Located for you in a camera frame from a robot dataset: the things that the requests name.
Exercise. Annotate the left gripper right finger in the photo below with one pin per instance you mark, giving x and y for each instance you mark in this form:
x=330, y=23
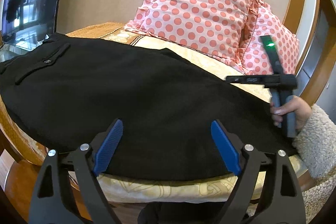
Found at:
x=281, y=198

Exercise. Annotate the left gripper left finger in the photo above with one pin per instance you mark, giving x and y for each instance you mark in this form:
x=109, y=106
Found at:
x=53, y=200

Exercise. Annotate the black pants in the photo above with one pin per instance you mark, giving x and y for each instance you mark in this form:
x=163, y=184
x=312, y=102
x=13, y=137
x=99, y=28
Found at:
x=126, y=108

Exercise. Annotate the fluffy cream sleeve forearm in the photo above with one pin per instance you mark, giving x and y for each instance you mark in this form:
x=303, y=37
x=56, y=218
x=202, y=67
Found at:
x=315, y=144

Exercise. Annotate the person's right hand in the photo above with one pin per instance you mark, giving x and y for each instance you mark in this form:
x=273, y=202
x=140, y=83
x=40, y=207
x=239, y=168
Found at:
x=297, y=106

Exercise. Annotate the right polka dot pillow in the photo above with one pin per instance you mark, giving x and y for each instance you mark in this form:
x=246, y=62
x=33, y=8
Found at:
x=264, y=31

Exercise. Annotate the polka dot pillow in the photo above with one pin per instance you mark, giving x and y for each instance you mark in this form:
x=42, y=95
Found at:
x=264, y=31
x=212, y=27

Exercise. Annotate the left polka dot pillow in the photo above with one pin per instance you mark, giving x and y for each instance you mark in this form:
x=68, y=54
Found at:
x=212, y=27

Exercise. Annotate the wooden door frame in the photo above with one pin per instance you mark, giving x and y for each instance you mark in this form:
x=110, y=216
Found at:
x=313, y=21

